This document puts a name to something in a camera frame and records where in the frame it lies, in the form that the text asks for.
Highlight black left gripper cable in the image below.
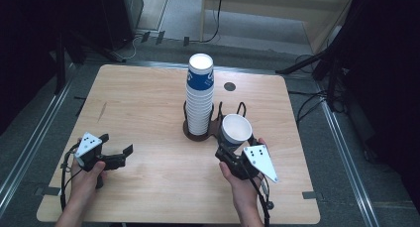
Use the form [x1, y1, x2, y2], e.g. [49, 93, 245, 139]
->
[59, 142, 83, 212]

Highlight black cabinet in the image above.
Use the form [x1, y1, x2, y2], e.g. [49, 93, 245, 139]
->
[98, 0, 146, 52]

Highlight black metal stand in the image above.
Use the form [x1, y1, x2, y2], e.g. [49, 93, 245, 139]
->
[275, 38, 346, 114]
[52, 30, 87, 96]

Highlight black floor cables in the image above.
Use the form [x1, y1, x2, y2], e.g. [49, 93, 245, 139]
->
[295, 89, 330, 124]

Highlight aluminium floor rail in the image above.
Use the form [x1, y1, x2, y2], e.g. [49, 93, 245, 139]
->
[315, 84, 380, 227]
[0, 64, 82, 208]

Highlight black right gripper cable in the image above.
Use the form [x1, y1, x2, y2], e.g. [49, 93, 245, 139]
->
[247, 173, 275, 227]

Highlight stack of paper cups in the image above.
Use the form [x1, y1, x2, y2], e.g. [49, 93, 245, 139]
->
[184, 53, 216, 137]

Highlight beige wooden furniture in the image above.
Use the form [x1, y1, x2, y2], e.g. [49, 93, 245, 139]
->
[199, 0, 357, 56]

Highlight black hanging cable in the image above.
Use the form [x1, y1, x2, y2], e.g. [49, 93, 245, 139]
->
[199, 0, 225, 45]

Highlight white blue paper cup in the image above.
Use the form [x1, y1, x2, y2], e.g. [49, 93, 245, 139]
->
[219, 113, 254, 148]

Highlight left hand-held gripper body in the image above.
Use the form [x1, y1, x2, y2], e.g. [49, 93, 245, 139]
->
[73, 131, 127, 172]

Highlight brown cup holder rack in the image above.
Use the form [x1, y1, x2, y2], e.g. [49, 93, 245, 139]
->
[182, 100, 248, 143]

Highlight person's left hand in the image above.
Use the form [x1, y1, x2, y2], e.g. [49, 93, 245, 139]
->
[69, 161, 109, 201]

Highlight black curtain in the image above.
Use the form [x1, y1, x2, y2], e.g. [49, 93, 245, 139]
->
[340, 0, 420, 201]

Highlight person's right hand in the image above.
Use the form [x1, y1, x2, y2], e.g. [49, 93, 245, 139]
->
[219, 137, 268, 205]

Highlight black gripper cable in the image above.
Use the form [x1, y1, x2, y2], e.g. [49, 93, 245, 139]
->
[247, 173, 275, 227]
[59, 142, 83, 212]

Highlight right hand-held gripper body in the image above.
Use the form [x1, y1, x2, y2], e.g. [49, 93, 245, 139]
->
[215, 145, 279, 183]

